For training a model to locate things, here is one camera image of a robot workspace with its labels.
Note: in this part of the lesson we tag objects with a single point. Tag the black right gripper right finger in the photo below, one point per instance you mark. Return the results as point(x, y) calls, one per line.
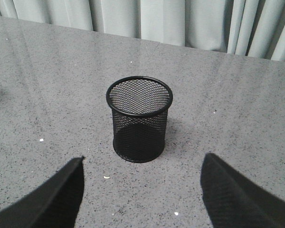
point(234, 201)

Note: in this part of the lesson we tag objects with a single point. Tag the grey pleated curtain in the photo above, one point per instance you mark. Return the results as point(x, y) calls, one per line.
point(253, 28)

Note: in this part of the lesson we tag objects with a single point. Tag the black mesh pen bucket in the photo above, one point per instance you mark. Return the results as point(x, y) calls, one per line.
point(139, 106)

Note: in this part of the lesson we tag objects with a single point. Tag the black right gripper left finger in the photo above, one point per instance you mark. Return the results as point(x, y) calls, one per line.
point(54, 204)

